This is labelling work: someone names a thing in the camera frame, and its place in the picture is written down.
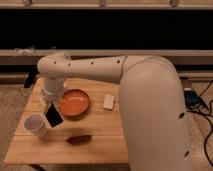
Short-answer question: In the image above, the white rectangular block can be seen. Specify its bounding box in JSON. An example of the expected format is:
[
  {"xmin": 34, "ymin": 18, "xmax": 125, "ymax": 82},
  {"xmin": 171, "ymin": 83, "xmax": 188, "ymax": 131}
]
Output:
[{"xmin": 103, "ymin": 94, "xmax": 115, "ymax": 110}]

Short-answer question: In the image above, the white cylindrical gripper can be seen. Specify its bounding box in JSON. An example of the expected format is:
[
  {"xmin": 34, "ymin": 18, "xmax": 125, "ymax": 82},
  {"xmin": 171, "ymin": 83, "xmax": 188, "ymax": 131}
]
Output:
[{"xmin": 41, "ymin": 87, "xmax": 64, "ymax": 103}]

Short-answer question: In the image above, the white tube bottle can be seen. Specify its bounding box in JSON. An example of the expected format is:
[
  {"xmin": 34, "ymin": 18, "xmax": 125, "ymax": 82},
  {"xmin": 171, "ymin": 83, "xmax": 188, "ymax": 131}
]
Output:
[{"xmin": 44, "ymin": 103, "xmax": 52, "ymax": 114}]

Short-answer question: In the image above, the orange bowl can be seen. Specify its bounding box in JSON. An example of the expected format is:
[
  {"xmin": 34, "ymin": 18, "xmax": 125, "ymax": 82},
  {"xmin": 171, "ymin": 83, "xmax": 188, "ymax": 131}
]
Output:
[{"xmin": 58, "ymin": 89, "xmax": 90, "ymax": 117}]

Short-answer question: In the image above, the black rectangular eraser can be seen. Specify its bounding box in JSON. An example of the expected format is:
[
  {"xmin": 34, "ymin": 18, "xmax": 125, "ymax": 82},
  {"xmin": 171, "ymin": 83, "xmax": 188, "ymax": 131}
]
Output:
[{"xmin": 45, "ymin": 103, "xmax": 63, "ymax": 127}]

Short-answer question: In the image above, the black cable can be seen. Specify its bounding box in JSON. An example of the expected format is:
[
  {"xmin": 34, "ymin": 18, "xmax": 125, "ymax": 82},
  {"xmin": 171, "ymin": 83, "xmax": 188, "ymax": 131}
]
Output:
[{"xmin": 186, "ymin": 79, "xmax": 213, "ymax": 164}]

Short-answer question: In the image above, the dark red snack bar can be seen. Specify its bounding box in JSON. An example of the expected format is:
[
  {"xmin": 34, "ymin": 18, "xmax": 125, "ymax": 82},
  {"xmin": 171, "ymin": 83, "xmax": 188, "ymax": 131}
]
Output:
[{"xmin": 67, "ymin": 135, "xmax": 92, "ymax": 145}]

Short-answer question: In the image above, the wooden table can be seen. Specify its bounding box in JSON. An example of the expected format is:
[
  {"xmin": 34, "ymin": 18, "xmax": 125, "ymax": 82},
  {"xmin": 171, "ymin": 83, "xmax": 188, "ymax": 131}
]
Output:
[{"xmin": 4, "ymin": 78, "xmax": 128, "ymax": 165}]

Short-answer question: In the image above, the blue power box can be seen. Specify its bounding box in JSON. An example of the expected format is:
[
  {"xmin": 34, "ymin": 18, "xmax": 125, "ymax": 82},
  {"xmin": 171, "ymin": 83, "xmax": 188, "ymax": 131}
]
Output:
[{"xmin": 184, "ymin": 90, "xmax": 200, "ymax": 107}]

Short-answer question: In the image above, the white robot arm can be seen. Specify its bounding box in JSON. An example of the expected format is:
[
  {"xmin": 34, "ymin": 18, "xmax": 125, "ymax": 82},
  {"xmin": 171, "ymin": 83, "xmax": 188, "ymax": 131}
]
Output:
[{"xmin": 37, "ymin": 52, "xmax": 192, "ymax": 171}]

